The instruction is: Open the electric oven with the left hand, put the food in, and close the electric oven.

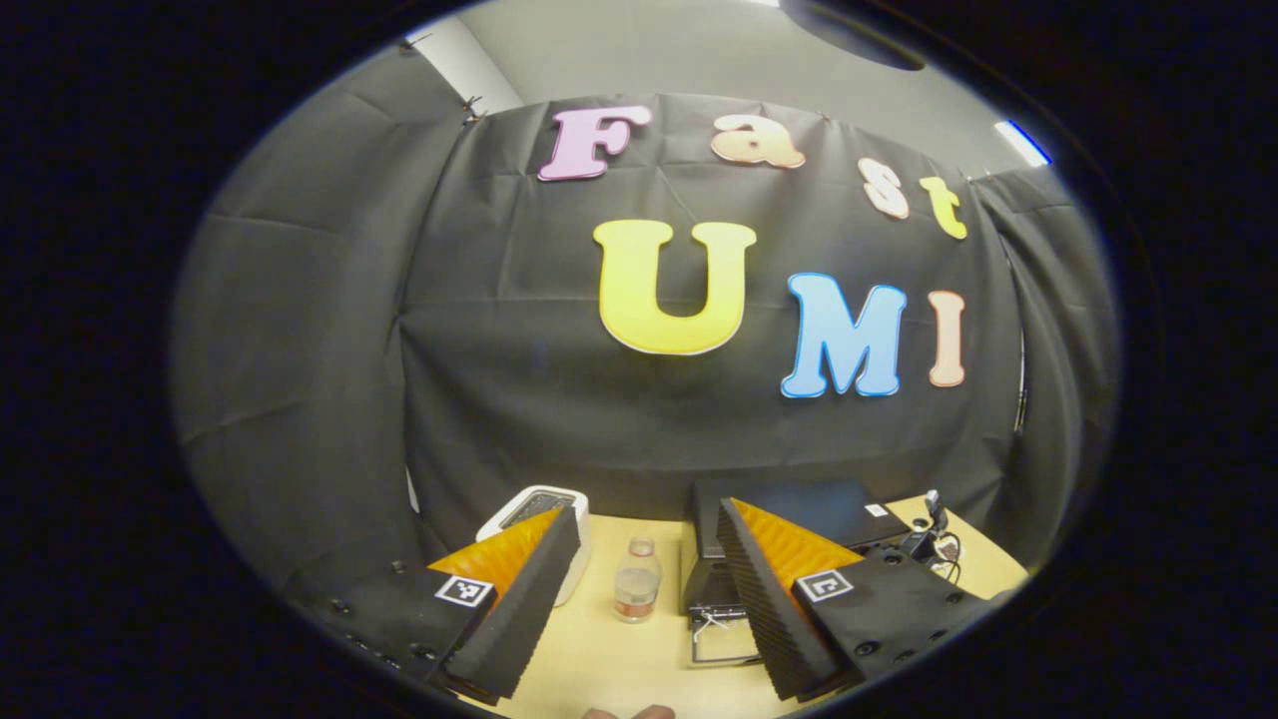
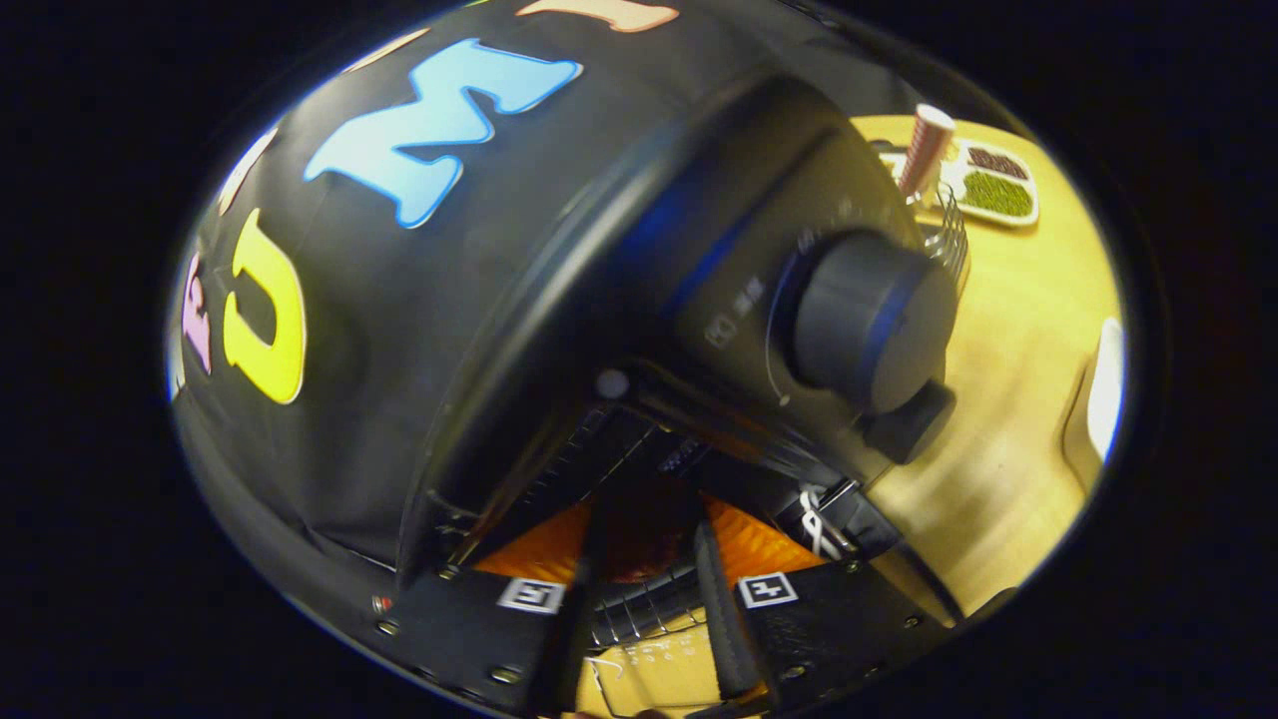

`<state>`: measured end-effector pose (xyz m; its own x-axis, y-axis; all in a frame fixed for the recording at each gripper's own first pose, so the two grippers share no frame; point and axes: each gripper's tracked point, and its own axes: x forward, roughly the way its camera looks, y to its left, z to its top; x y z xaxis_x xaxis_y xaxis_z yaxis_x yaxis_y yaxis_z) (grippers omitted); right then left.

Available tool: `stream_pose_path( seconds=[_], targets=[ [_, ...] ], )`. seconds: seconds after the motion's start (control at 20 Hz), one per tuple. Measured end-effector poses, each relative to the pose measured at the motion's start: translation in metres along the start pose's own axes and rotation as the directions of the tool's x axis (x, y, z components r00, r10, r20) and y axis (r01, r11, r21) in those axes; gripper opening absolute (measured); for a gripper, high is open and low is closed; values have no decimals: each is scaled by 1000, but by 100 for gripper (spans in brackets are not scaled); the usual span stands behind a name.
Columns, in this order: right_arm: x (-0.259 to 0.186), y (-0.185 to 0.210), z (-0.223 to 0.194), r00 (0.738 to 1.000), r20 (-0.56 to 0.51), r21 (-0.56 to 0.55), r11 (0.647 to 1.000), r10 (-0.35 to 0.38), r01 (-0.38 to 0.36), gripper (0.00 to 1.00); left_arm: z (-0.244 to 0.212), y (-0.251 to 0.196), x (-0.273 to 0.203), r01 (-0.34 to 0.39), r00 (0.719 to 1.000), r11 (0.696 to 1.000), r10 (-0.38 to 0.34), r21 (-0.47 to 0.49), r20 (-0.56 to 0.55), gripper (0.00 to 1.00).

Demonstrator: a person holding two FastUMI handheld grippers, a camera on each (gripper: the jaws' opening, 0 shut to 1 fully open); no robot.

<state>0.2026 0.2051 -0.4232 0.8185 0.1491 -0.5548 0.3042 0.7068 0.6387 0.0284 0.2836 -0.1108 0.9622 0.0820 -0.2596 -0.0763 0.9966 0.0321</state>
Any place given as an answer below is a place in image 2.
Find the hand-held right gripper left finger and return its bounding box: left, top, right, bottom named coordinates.
left=374, top=499, right=605, bottom=716

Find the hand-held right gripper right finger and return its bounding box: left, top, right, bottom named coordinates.
left=694, top=494, right=950, bottom=716

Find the black electric oven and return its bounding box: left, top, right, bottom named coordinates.
left=399, top=60, right=964, bottom=719

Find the black backdrop cloth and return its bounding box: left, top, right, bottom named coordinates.
left=165, top=0, right=900, bottom=640

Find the white rectangular tray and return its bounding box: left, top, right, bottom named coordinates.
left=1061, top=318, right=1126, bottom=492

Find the white divided plate with beans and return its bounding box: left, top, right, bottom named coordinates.
left=944, top=140, right=1040, bottom=229

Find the striped paper cup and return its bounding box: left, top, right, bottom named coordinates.
left=897, top=104, right=958, bottom=198

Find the metal wire basket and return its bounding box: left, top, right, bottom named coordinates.
left=879, top=140, right=971, bottom=293

